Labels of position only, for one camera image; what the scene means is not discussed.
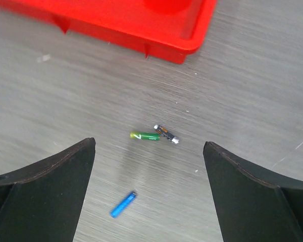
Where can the red plastic tray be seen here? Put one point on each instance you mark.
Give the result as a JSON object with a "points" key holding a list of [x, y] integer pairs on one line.
{"points": [[129, 24]]}

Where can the black battery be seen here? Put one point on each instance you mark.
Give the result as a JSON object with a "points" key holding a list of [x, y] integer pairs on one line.
{"points": [[165, 133]]}

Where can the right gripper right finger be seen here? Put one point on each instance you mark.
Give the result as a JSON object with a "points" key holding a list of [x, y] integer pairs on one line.
{"points": [[253, 203]]}

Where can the blue battery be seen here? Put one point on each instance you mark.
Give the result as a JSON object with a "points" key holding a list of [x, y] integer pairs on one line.
{"points": [[118, 209]]}

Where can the green battery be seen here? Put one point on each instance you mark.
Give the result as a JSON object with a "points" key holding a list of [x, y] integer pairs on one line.
{"points": [[145, 136]]}

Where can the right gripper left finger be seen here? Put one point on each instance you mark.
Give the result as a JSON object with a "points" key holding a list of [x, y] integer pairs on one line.
{"points": [[43, 201]]}

